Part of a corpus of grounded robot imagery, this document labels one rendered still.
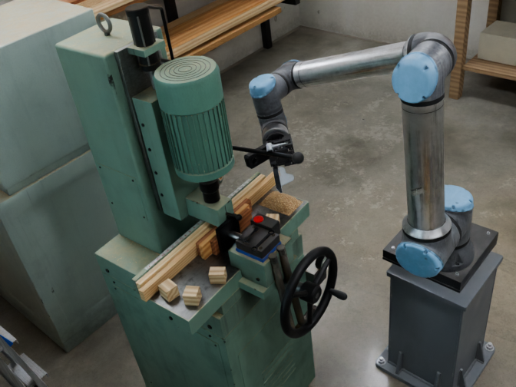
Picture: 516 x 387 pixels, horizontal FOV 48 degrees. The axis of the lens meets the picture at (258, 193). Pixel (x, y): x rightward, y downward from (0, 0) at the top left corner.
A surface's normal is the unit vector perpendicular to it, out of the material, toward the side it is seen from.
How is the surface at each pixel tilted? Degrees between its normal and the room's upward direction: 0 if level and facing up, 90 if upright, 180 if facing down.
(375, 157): 0
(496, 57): 90
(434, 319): 90
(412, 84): 84
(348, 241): 0
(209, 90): 90
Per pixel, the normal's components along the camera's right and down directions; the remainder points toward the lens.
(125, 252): -0.11, -0.79
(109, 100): -0.60, 0.54
